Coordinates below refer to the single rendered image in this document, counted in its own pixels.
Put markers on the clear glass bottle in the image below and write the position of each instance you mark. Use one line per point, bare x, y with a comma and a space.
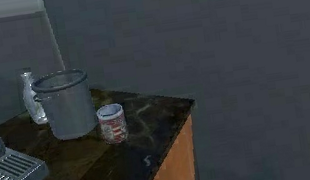
31, 102

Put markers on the red and white mug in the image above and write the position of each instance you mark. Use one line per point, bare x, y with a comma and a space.
112, 124

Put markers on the orange cabinet with marble top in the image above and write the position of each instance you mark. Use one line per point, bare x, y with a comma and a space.
122, 156

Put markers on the grey metal pot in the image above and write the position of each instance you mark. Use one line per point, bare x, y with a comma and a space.
68, 107

